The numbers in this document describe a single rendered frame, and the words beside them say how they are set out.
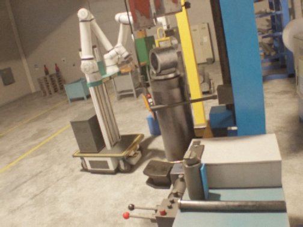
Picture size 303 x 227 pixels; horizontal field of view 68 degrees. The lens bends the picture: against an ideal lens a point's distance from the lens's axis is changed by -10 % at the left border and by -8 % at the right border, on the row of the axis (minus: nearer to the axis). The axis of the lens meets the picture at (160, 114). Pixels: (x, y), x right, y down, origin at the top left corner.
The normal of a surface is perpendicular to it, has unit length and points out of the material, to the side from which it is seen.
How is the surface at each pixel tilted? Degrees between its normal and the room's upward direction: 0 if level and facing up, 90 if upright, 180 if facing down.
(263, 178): 90
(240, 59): 90
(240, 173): 90
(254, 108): 90
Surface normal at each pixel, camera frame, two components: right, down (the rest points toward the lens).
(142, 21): 0.40, 0.21
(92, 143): -0.32, 0.36
